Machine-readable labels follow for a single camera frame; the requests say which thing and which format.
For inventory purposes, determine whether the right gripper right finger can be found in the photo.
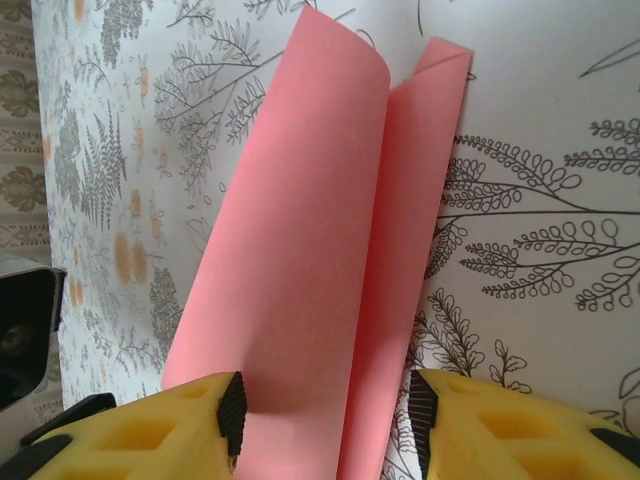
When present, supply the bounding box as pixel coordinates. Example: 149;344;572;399
408;368;640;480

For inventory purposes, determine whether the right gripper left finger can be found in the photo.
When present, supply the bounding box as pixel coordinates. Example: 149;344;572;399
19;369;250;480

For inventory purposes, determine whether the pink paper sheet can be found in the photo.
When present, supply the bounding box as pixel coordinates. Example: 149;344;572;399
160;7;474;480

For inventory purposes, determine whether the floral patterned table cover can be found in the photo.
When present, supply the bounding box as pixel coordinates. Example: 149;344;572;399
29;0;640;480

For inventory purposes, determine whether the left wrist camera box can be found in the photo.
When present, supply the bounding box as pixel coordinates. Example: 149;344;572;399
0;251;70;412

